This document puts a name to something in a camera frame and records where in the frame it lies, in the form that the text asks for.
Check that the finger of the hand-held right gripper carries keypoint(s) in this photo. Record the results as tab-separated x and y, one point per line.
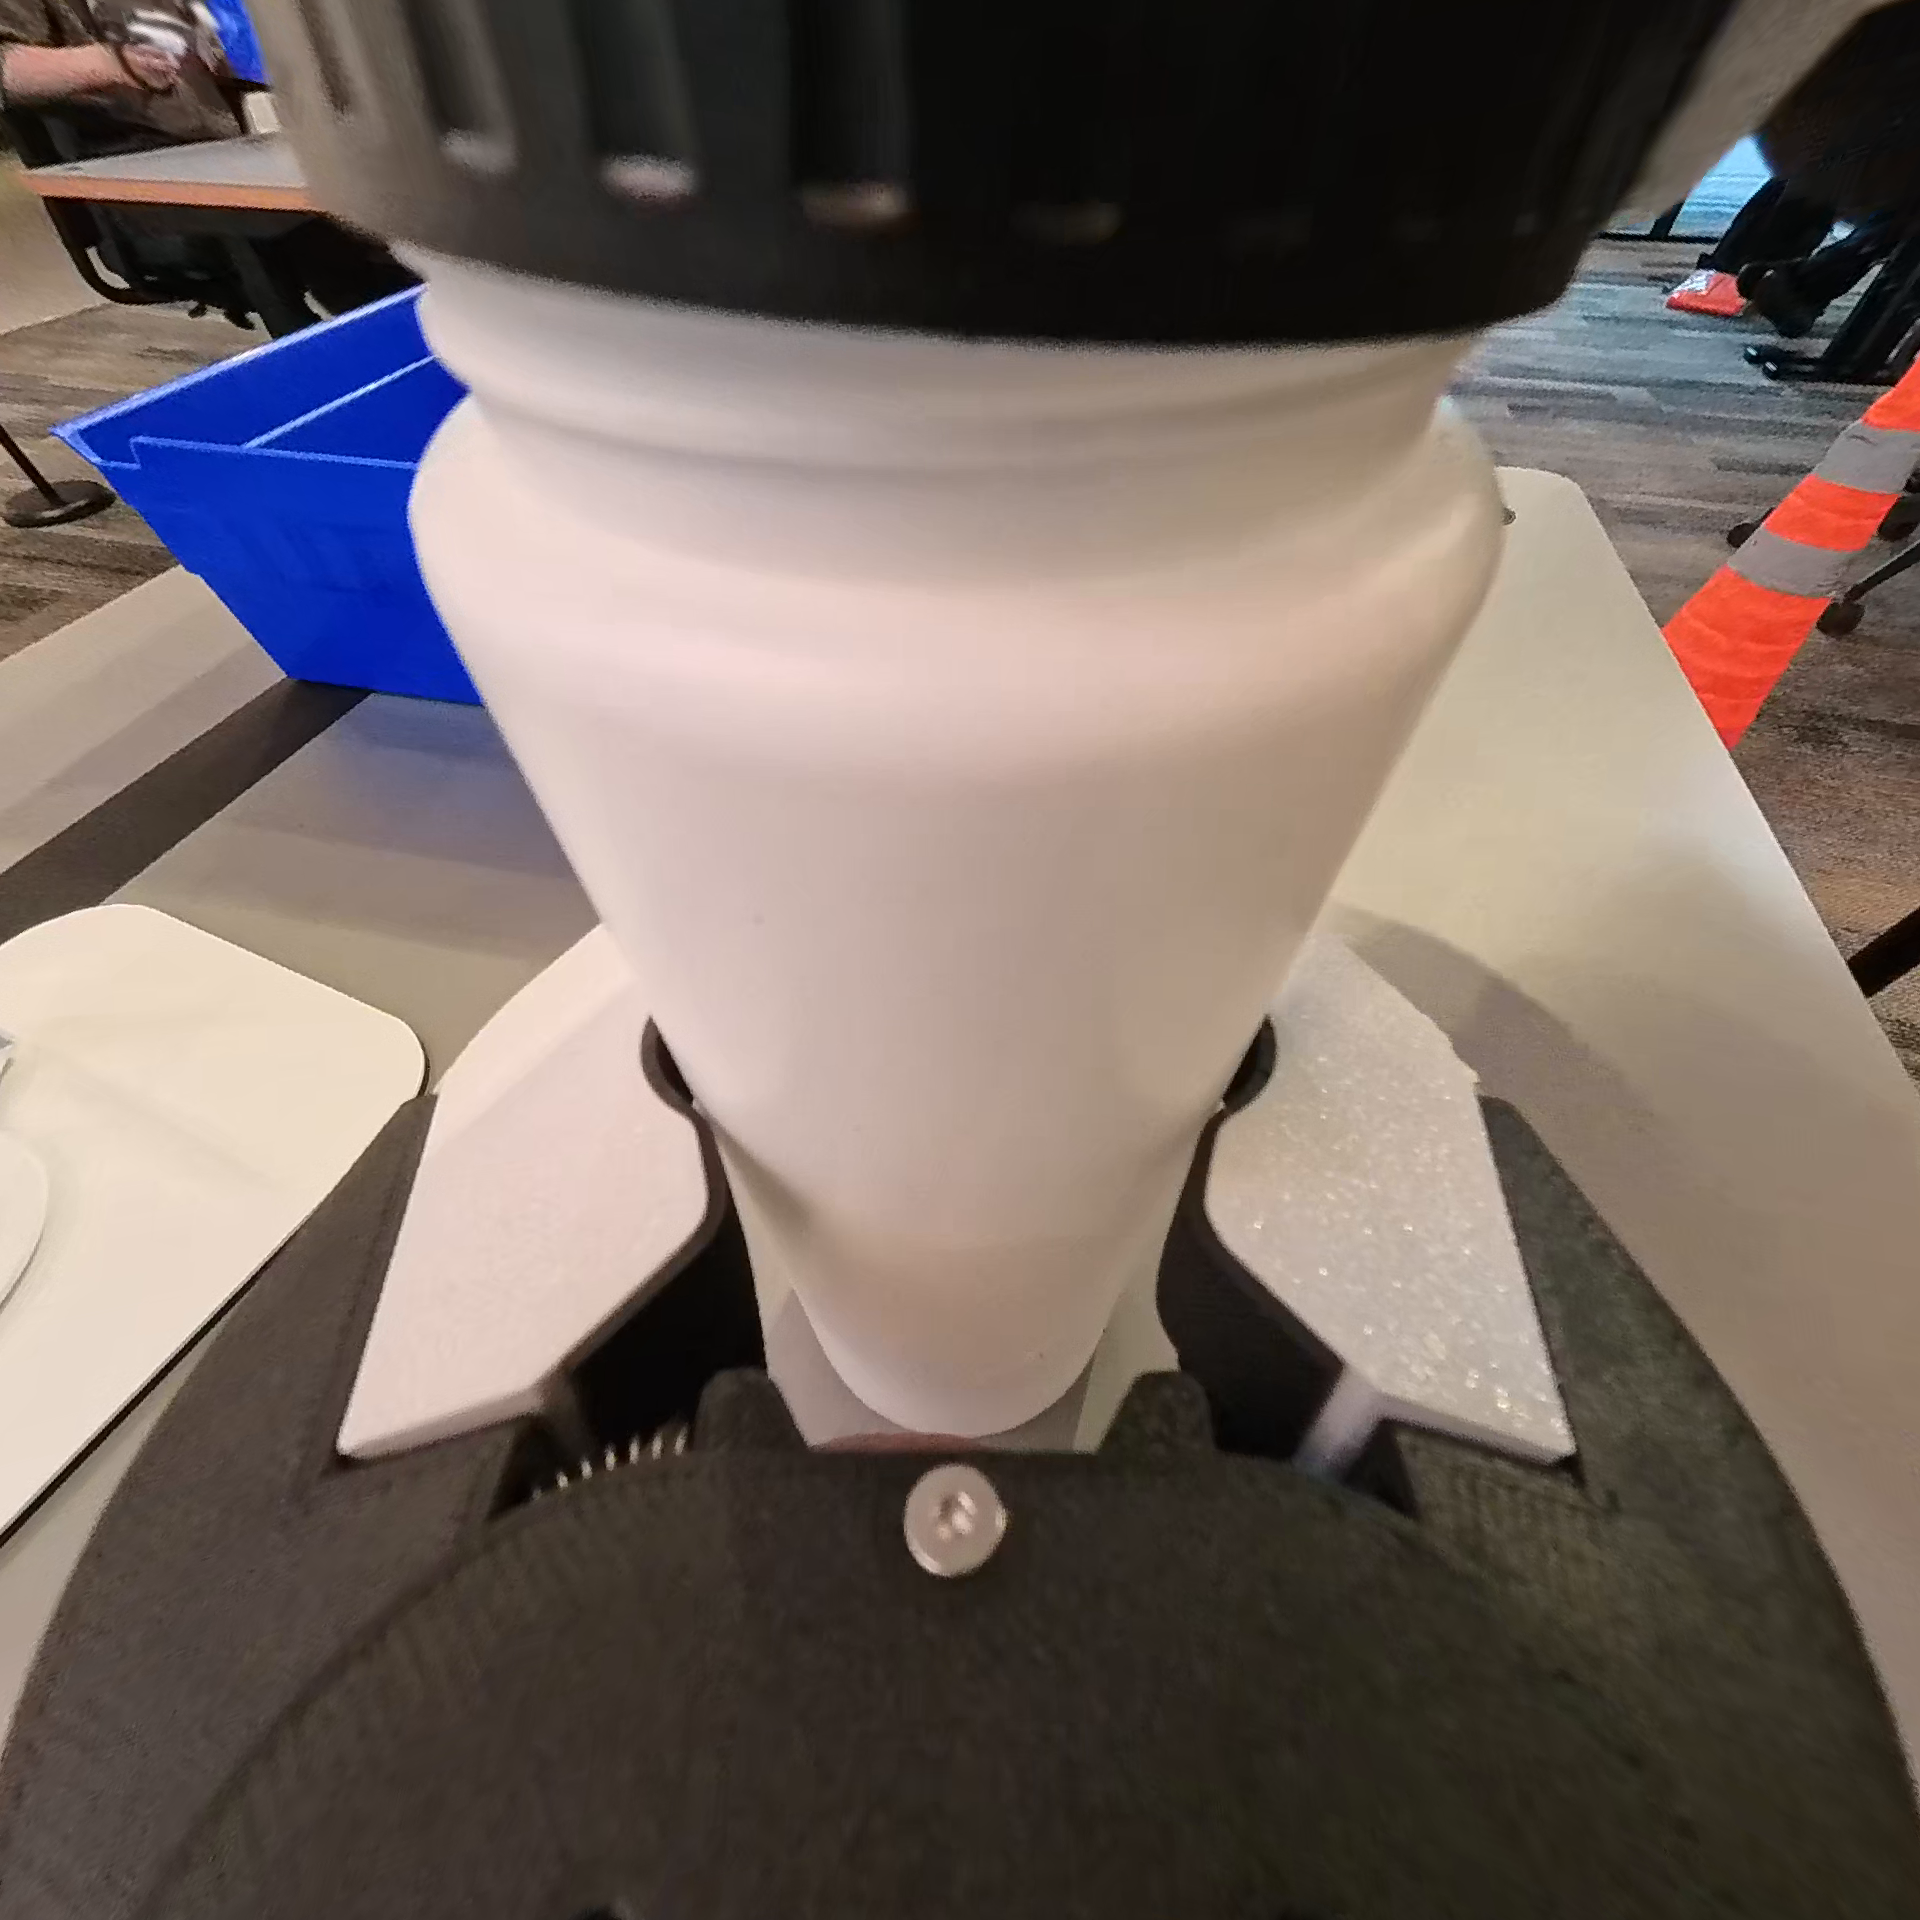
1776	44

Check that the black office chair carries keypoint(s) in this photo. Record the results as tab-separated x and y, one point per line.
211	265

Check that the black slanted stand leg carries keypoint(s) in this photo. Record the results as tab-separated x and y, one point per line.
1889	950

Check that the orange flat floor marker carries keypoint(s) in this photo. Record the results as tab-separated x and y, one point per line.
1708	294

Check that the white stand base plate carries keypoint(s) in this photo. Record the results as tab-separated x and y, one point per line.
180	1141

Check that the orange traffic cone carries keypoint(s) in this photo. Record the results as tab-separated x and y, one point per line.
1801	571

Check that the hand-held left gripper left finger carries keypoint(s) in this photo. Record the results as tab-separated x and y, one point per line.
527	1230

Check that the wooden top desk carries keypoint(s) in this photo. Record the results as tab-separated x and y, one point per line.
164	174

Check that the white bottle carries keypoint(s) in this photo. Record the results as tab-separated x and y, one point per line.
960	842

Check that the clear round stand foot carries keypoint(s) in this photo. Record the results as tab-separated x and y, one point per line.
16	1187

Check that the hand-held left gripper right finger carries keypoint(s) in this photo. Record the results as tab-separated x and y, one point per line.
1380	1201

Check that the blue plastic bin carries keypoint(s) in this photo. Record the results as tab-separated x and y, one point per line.
300	525

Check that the black bottle lid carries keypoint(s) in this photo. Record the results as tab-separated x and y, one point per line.
960	136

